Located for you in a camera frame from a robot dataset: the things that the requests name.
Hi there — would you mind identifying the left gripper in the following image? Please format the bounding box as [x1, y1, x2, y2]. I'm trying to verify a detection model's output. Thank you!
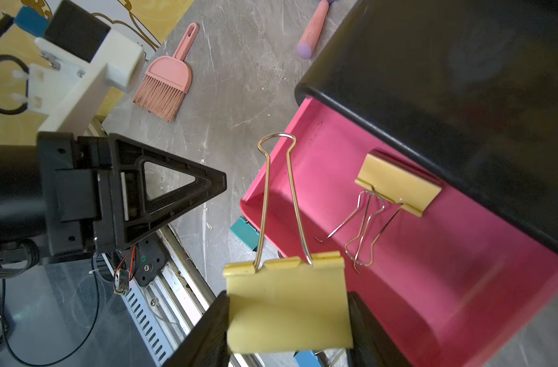
[36, 132, 227, 257]

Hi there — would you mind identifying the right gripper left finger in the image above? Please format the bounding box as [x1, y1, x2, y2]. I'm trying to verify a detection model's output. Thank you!
[163, 291, 231, 367]

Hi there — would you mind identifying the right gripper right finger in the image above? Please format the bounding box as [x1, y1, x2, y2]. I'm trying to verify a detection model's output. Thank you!
[346, 292, 411, 367]

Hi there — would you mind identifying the yellow binder clip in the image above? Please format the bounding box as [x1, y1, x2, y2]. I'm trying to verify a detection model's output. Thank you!
[315, 148, 443, 275]
[222, 132, 355, 355]

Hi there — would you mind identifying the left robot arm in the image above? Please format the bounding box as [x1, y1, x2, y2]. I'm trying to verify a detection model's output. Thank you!
[0, 132, 226, 259]

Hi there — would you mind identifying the blue binder clip lower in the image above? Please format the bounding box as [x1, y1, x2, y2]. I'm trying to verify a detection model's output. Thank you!
[294, 351, 323, 367]

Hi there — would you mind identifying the teal binder clip left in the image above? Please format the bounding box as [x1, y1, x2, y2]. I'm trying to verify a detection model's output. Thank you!
[230, 217, 260, 252]

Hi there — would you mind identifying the black drawer cabinet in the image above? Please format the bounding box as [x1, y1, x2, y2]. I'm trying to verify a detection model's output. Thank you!
[295, 1, 558, 255]

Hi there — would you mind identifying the pink hand broom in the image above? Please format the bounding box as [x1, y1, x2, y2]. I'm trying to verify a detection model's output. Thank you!
[133, 23, 200, 122]

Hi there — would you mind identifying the purple pink toy shovel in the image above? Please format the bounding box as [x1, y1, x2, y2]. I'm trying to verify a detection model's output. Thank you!
[296, 0, 335, 60]

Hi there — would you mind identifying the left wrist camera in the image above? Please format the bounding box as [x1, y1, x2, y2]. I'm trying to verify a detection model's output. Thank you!
[0, 1, 145, 136]

